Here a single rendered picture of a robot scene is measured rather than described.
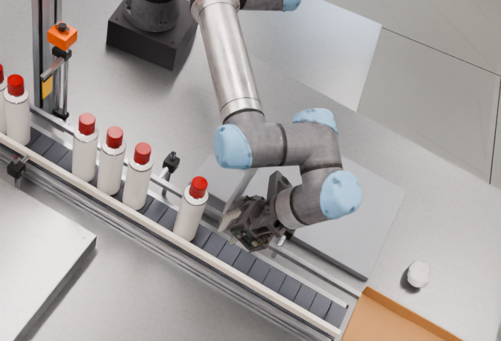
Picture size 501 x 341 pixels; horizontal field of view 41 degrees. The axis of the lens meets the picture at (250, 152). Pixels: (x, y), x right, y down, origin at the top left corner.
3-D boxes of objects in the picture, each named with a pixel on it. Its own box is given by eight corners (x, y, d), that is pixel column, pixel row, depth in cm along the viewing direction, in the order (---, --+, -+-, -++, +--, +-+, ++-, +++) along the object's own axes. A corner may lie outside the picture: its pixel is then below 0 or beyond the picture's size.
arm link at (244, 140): (181, -67, 130) (231, 148, 107) (235, -63, 134) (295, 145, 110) (171, -23, 140) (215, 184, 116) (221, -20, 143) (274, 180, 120)
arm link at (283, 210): (300, 175, 122) (326, 207, 125) (282, 181, 125) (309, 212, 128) (282, 204, 117) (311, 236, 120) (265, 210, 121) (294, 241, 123)
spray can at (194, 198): (168, 235, 149) (182, 184, 133) (180, 219, 152) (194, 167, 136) (188, 247, 149) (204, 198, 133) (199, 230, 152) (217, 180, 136)
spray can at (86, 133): (66, 177, 152) (68, 120, 136) (80, 161, 155) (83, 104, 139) (86, 188, 151) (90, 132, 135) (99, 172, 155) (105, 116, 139)
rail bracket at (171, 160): (145, 207, 158) (153, 167, 145) (161, 186, 162) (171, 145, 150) (157, 213, 158) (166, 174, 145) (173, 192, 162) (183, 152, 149)
